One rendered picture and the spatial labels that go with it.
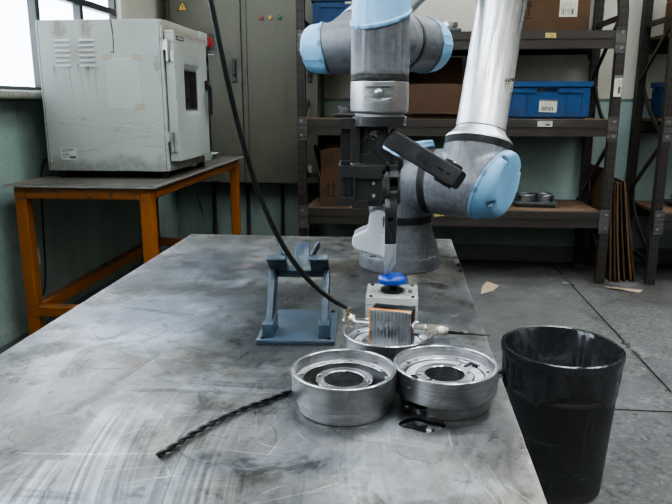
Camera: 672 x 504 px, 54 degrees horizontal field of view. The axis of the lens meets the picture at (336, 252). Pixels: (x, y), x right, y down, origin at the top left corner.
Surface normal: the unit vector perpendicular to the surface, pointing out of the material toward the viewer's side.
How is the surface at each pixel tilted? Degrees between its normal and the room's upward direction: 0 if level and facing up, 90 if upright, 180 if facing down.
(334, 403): 90
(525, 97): 90
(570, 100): 90
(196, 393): 0
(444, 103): 83
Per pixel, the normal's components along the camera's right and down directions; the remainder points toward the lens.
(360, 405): 0.28, 0.22
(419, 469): 0.00, -0.97
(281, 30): -0.10, 0.22
